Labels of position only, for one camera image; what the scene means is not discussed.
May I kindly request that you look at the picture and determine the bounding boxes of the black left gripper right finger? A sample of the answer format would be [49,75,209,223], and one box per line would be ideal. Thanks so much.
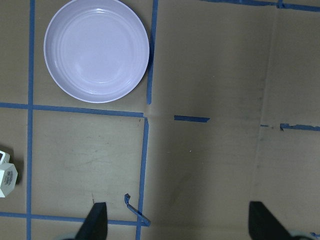
[249,201,293,240]

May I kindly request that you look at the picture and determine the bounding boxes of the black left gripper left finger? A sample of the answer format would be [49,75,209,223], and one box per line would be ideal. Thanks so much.
[75,202,108,240]

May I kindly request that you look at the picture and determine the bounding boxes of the white faceted cup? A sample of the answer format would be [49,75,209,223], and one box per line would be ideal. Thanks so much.
[0,151,18,198]

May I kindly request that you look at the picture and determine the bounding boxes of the lilac round plate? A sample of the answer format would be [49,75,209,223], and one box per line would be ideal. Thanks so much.
[43,0,150,104]

